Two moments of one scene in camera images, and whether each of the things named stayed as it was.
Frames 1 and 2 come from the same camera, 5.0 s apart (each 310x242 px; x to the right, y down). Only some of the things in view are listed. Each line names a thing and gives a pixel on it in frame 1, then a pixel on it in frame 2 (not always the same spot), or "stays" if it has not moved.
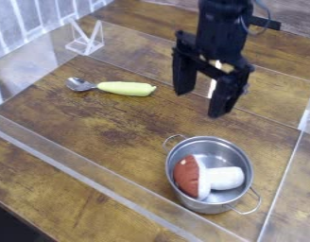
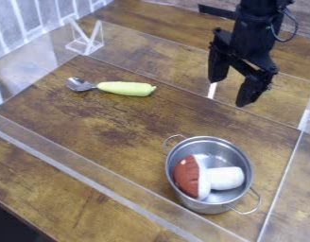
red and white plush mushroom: x=197 y=180 stays
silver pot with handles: x=221 y=152 stays
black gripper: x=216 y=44 to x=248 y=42
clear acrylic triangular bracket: x=84 y=44 stays
